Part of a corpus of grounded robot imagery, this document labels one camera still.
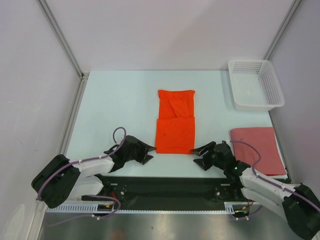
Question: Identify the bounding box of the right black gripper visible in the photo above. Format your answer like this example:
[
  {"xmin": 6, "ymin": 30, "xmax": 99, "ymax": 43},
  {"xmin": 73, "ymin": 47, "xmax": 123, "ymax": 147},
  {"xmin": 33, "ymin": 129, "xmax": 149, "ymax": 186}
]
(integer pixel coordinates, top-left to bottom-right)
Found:
[{"xmin": 190, "ymin": 141, "xmax": 226, "ymax": 171}]

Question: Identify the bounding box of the orange t shirt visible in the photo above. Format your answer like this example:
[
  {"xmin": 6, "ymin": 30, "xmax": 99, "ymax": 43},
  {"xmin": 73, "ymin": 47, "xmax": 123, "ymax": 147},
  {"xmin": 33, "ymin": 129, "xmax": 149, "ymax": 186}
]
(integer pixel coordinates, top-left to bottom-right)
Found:
[{"xmin": 155, "ymin": 89, "xmax": 196, "ymax": 155}]

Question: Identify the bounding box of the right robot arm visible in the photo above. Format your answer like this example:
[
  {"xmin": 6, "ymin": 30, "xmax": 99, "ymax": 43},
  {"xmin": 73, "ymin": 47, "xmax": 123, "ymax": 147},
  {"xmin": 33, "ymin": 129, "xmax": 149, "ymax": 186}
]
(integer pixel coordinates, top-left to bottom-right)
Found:
[{"xmin": 191, "ymin": 141, "xmax": 320, "ymax": 240}]

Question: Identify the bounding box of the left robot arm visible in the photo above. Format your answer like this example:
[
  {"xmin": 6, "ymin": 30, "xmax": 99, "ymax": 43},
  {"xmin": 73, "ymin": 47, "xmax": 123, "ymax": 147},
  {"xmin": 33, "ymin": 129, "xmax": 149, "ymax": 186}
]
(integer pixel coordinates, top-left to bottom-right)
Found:
[{"xmin": 31, "ymin": 135, "xmax": 156, "ymax": 209}]

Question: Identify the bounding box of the folded pink t shirt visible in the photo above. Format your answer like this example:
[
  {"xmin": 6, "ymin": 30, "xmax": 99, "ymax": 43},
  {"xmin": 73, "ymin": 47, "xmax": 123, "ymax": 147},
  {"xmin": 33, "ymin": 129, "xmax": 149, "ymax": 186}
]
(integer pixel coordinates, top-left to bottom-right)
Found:
[{"xmin": 230, "ymin": 127, "xmax": 287, "ymax": 176}]

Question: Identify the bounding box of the white plastic basket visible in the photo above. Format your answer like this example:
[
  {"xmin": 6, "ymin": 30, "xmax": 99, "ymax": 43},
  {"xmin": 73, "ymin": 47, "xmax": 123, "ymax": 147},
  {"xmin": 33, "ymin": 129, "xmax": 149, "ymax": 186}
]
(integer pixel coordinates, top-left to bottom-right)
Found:
[{"xmin": 228, "ymin": 59, "xmax": 285, "ymax": 111}]

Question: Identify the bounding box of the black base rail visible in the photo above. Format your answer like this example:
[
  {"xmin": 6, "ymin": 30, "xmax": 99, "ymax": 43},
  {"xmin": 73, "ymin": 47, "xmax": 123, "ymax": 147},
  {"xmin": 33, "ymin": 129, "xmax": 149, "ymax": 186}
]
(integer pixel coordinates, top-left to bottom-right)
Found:
[{"xmin": 82, "ymin": 174, "xmax": 292, "ymax": 211}]

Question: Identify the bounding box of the white cable duct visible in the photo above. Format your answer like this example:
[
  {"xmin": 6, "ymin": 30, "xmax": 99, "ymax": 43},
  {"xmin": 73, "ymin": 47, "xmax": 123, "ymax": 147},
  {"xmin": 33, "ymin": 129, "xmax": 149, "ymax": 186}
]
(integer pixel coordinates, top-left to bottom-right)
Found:
[{"xmin": 46, "ymin": 201, "xmax": 251, "ymax": 215}]

